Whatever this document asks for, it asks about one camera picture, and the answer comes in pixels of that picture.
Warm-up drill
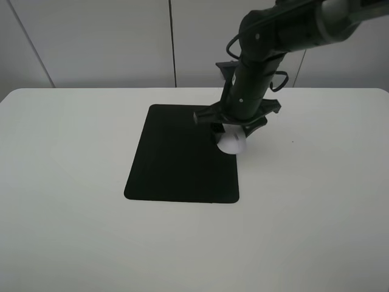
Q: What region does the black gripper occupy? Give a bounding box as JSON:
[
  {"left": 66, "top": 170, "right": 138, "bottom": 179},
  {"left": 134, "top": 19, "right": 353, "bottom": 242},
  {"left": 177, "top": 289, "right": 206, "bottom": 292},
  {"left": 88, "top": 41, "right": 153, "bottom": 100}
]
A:
[{"left": 193, "top": 99, "right": 281, "bottom": 143}]

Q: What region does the white computer mouse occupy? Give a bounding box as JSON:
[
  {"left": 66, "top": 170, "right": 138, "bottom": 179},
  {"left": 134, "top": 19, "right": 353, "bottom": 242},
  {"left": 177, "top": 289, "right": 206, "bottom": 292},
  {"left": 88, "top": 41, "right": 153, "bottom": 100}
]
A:
[{"left": 217, "top": 124, "right": 247, "bottom": 155}]

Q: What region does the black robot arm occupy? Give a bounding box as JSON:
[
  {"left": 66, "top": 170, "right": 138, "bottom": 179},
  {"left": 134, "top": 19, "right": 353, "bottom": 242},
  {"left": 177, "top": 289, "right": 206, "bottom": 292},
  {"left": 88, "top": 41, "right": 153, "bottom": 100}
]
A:
[{"left": 194, "top": 1, "right": 388, "bottom": 143}]

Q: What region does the black mouse pad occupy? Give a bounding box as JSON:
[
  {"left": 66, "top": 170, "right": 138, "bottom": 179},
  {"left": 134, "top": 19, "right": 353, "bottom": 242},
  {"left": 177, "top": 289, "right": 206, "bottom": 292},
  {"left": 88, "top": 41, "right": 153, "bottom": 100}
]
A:
[{"left": 124, "top": 104, "right": 239, "bottom": 204}]

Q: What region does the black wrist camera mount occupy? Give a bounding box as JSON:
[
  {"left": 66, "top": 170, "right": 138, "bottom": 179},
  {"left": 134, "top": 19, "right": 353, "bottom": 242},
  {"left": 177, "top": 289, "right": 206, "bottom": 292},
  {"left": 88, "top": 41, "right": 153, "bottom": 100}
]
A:
[{"left": 216, "top": 61, "right": 239, "bottom": 81}]

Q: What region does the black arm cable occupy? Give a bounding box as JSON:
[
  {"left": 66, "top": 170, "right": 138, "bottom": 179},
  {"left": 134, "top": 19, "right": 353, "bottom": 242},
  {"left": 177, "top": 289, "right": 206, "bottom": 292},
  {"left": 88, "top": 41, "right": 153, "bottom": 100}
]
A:
[{"left": 269, "top": 71, "right": 289, "bottom": 92}]

